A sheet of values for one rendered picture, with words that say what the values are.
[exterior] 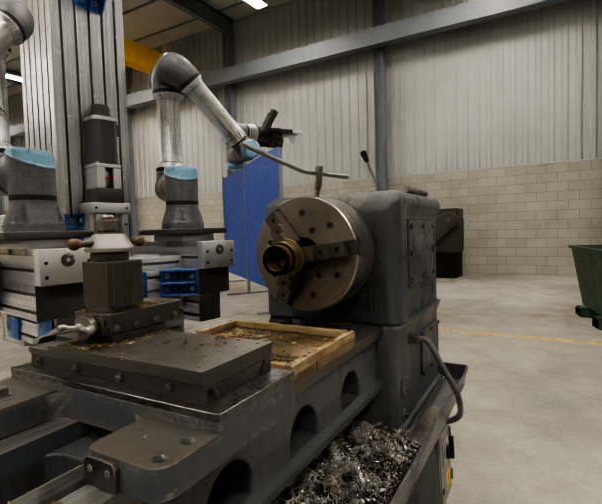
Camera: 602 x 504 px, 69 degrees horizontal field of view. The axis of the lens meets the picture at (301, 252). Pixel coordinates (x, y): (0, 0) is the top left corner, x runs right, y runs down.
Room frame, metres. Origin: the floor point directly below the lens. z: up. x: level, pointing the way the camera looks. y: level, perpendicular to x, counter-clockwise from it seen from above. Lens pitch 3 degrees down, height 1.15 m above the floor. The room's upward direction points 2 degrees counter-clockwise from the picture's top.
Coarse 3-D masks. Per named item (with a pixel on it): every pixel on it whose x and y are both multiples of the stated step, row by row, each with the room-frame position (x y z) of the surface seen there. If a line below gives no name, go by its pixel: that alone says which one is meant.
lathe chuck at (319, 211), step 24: (288, 216) 1.22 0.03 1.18; (312, 216) 1.18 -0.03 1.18; (336, 216) 1.15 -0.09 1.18; (264, 240) 1.26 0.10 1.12; (312, 240) 1.19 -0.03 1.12; (336, 240) 1.15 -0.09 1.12; (360, 240) 1.15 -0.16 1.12; (336, 264) 1.15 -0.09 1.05; (360, 264) 1.14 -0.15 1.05; (312, 288) 1.19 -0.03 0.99; (336, 288) 1.15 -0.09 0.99
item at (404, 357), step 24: (432, 312) 1.63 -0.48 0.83; (384, 336) 1.25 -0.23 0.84; (432, 336) 1.61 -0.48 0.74; (384, 360) 1.25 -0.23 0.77; (408, 360) 1.35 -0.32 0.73; (432, 360) 1.60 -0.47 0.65; (384, 384) 1.25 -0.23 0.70; (408, 384) 1.32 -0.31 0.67; (432, 384) 1.60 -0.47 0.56; (384, 408) 1.25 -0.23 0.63; (408, 408) 1.34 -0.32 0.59
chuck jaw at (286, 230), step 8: (272, 216) 1.20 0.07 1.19; (280, 216) 1.21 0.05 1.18; (272, 224) 1.20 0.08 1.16; (280, 224) 1.17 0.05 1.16; (288, 224) 1.21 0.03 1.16; (272, 232) 1.18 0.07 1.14; (280, 232) 1.16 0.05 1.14; (288, 232) 1.18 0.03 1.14; (296, 240) 1.18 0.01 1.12; (304, 240) 1.23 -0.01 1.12
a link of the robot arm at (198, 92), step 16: (160, 64) 1.61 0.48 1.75; (176, 64) 1.59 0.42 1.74; (176, 80) 1.61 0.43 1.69; (192, 80) 1.61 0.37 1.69; (192, 96) 1.64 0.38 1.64; (208, 96) 1.64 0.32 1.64; (208, 112) 1.66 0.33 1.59; (224, 112) 1.68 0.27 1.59; (224, 128) 1.68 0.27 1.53; (240, 128) 1.72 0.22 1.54; (256, 144) 1.72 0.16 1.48; (240, 160) 1.77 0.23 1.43
